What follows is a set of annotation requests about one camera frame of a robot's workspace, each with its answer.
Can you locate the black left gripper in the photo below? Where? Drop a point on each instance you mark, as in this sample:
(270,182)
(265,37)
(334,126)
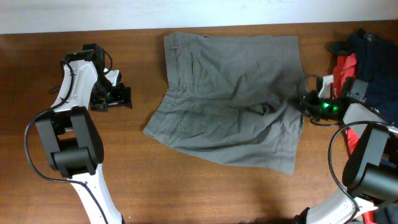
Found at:
(122,97)

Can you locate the red garment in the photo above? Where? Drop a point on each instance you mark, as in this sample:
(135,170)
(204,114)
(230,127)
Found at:
(345,68)

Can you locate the dark navy garment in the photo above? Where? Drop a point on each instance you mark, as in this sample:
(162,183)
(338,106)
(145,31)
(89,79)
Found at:
(376,64)

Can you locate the grey cargo shorts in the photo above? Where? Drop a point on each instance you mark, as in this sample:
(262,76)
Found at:
(228,100)

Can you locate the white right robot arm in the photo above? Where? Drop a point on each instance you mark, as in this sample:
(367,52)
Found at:
(369,179)

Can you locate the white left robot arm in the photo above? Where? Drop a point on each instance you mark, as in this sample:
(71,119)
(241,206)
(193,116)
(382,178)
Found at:
(70,139)

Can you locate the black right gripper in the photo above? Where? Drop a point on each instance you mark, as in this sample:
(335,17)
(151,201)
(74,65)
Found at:
(306,104)

